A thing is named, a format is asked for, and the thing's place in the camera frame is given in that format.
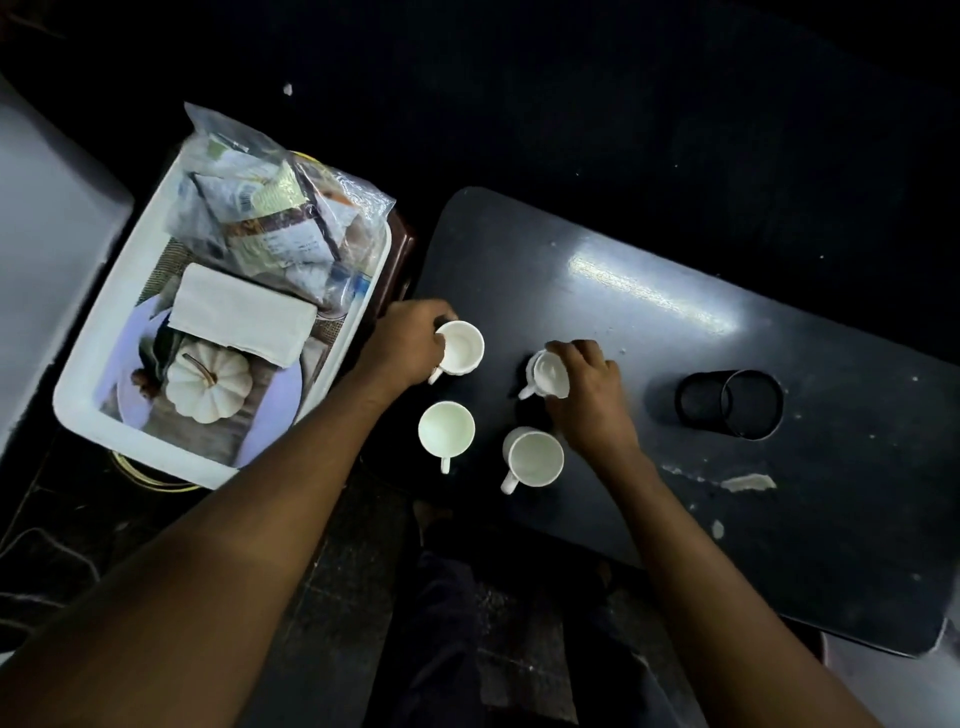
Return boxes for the person's right hand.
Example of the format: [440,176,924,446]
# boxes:
[544,339,643,463]

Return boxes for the person's left hand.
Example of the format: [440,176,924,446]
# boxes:
[352,298,459,396]

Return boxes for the white ribbed cup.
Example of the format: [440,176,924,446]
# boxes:
[417,400,477,476]
[427,320,486,387]
[500,426,566,497]
[517,348,573,402]

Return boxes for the person's left forearm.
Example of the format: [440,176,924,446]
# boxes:
[0,361,410,728]

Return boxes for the person's right forearm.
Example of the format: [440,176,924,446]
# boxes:
[594,447,888,728]

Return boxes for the brown stool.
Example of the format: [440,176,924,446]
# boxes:
[372,213,418,320]

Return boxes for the black mesh round holder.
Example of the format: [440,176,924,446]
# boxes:
[674,369,786,441]

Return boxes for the stack of white napkins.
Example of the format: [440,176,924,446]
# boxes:
[166,262,321,369]

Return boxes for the clear plastic bag of packets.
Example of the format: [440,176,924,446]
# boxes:
[165,101,397,313]

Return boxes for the person's dark trousers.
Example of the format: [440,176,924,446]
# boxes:
[373,517,680,728]

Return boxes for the white tray with pumpkin print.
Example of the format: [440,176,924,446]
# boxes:
[52,138,395,492]

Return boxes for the grey cushioned seat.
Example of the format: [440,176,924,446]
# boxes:
[0,75,135,460]

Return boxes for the gold metal ring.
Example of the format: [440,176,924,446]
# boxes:
[108,448,205,495]

